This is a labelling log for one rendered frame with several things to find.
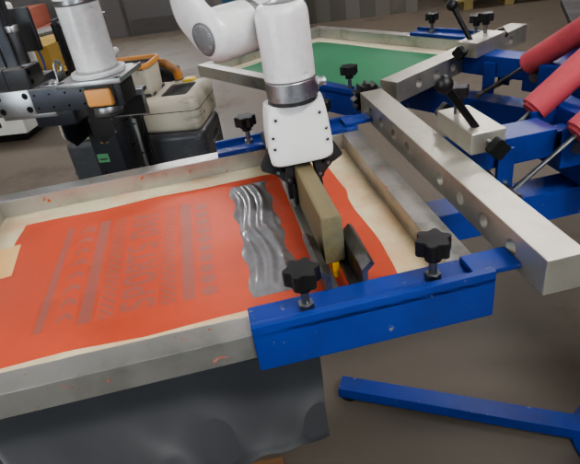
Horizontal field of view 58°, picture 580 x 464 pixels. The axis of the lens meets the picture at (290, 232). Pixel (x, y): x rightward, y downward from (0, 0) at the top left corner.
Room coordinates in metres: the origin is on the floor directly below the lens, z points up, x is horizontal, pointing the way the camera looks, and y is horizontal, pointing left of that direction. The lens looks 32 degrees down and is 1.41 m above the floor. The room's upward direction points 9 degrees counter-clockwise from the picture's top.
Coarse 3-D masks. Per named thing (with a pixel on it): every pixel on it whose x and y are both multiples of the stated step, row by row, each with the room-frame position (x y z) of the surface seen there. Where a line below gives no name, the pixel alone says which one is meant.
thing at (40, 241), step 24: (192, 192) 0.93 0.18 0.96; (216, 192) 0.92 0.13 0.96; (336, 192) 0.84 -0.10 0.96; (72, 216) 0.91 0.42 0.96; (96, 216) 0.90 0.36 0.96; (120, 216) 0.88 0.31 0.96; (216, 216) 0.82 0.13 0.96; (288, 216) 0.78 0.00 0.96; (24, 240) 0.85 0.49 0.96; (48, 240) 0.83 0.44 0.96; (24, 264) 0.76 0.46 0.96; (48, 264) 0.75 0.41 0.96
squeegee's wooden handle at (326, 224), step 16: (304, 176) 0.71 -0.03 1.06; (304, 192) 0.68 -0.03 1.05; (320, 192) 0.65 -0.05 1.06; (304, 208) 0.70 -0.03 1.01; (320, 208) 0.61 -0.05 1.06; (336, 208) 0.61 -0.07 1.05; (320, 224) 0.58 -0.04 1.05; (336, 224) 0.58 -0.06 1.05; (320, 240) 0.59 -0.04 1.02; (336, 240) 0.58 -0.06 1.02; (336, 256) 0.58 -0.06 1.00
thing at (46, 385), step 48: (336, 144) 1.03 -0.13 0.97; (48, 192) 0.97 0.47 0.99; (96, 192) 0.97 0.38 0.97; (384, 192) 0.78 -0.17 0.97; (192, 336) 0.47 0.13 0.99; (240, 336) 0.46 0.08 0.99; (0, 384) 0.44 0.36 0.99; (48, 384) 0.43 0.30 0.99; (96, 384) 0.44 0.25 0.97; (144, 384) 0.44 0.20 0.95
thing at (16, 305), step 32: (288, 224) 0.76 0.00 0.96; (352, 224) 0.72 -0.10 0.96; (224, 256) 0.69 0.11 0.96; (384, 256) 0.62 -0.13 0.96; (0, 288) 0.70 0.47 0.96; (32, 288) 0.68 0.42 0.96; (224, 288) 0.60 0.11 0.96; (320, 288) 0.57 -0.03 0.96; (0, 320) 0.61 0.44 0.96; (32, 320) 0.60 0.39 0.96; (96, 320) 0.58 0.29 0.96; (128, 320) 0.57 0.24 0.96; (160, 320) 0.55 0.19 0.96; (192, 320) 0.54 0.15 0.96; (0, 352) 0.54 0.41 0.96; (32, 352) 0.53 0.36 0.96
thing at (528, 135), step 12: (528, 120) 0.83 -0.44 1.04; (540, 120) 0.82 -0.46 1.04; (516, 132) 0.79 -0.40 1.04; (528, 132) 0.78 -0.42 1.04; (540, 132) 0.78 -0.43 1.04; (552, 132) 0.78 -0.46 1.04; (516, 144) 0.77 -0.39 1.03; (528, 144) 0.77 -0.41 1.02; (540, 144) 0.78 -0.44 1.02; (552, 144) 0.78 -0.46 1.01; (468, 156) 0.76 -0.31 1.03; (480, 156) 0.77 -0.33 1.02; (516, 156) 0.77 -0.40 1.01; (528, 156) 0.78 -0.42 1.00; (540, 156) 0.78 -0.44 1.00
